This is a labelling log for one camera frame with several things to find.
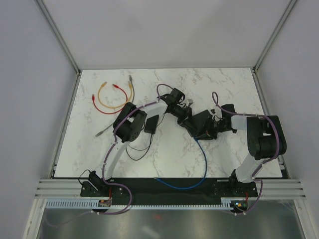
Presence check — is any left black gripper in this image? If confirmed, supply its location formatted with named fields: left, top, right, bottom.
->
left=170, top=105, right=196, bottom=133

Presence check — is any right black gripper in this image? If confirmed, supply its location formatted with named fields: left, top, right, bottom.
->
left=195, top=117, right=231, bottom=141

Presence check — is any black network switch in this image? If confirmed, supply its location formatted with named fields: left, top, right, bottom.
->
left=187, top=110, right=212, bottom=139

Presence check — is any black power adapter with cord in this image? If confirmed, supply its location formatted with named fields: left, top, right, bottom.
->
left=126, top=115, right=164, bottom=161

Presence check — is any blue ethernet cable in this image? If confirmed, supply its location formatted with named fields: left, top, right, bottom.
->
left=154, top=138, right=208, bottom=189

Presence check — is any grey ethernet cable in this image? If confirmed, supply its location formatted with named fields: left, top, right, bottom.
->
left=95, top=75, right=136, bottom=137

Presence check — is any yellow ethernet cable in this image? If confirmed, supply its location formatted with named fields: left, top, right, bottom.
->
left=97, top=81, right=133, bottom=110

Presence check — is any red ethernet cable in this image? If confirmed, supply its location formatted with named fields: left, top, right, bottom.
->
left=91, top=83, right=128, bottom=115

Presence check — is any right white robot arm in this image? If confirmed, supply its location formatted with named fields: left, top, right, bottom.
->
left=193, top=104, right=287, bottom=196

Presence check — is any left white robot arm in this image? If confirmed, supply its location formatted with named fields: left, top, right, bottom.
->
left=80, top=89, right=197, bottom=197

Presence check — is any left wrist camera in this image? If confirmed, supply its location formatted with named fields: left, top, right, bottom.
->
left=186, top=99, right=193, bottom=107

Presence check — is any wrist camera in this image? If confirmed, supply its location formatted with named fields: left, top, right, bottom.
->
left=186, top=99, right=193, bottom=107
left=215, top=104, right=237, bottom=118

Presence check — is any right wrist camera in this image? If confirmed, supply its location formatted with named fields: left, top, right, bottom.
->
left=215, top=104, right=237, bottom=118

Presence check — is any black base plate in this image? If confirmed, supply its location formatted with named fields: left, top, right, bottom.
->
left=88, top=178, right=258, bottom=205

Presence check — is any aluminium front rail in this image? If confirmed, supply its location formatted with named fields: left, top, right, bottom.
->
left=35, top=179, right=306, bottom=200

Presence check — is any right aluminium frame post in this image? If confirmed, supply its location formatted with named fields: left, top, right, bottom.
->
left=251, top=0, right=299, bottom=74

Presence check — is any aluminium frame post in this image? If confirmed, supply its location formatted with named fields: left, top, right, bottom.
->
left=34, top=0, right=81, bottom=75
left=251, top=0, right=299, bottom=74

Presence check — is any white slotted cable duct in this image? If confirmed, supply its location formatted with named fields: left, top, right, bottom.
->
left=45, top=199, right=233, bottom=210

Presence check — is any left aluminium frame post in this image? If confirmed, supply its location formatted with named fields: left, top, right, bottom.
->
left=34, top=0, right=81, bottom=75

